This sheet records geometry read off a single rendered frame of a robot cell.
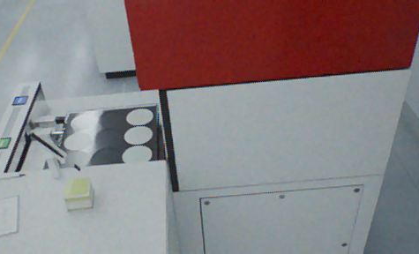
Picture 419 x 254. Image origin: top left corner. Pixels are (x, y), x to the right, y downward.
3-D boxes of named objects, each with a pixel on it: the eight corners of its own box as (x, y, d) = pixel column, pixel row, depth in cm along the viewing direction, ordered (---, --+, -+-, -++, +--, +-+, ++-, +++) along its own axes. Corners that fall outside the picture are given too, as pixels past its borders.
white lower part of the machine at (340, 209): (303, 175, 258) (317, 52, 209) (349, 308, 193) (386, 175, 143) (183, 186, 262) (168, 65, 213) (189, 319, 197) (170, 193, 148)
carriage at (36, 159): (59, 125, 179) (57, 119, 177) (40, 192, 150) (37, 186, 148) (40, 127, 179) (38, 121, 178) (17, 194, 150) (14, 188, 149)
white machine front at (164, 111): (174, 64, 212) (165, -17, 188) (178, 191, 148) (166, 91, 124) (168, 65, 213) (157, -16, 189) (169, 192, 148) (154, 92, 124)
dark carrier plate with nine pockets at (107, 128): (157, 106, 174) (156, 105, 174) (155, 168, 147) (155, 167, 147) (70, 114, 176) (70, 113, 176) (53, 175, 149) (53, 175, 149)
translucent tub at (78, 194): (95, 191, 131) (90, 175, 127) (93, 211, 125) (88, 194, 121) (71, 195, 131) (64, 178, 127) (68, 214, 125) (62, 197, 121)
